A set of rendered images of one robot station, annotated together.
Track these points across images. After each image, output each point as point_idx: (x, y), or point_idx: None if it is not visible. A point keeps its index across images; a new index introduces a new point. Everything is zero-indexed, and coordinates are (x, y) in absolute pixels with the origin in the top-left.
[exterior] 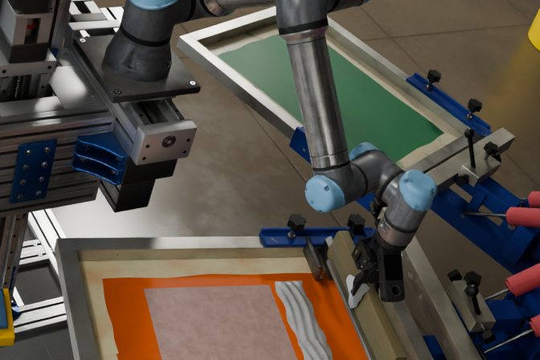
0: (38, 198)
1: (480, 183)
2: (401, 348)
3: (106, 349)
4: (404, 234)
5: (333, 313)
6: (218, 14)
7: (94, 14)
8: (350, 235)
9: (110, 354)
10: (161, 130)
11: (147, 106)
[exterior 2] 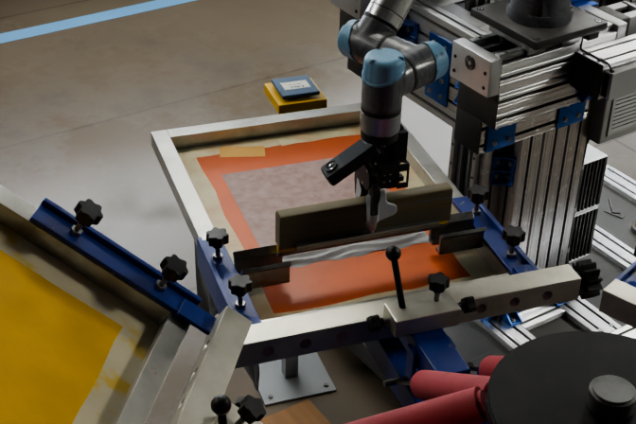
0: (440, 102)
1: None
2: (290, 213)
3: (284, 140)
4: (361, 111)
5: None
6: None
7: (621, 13)
8: (445, 189)
9: (278, 142)
10: (468, 46)
11: (509, 48)
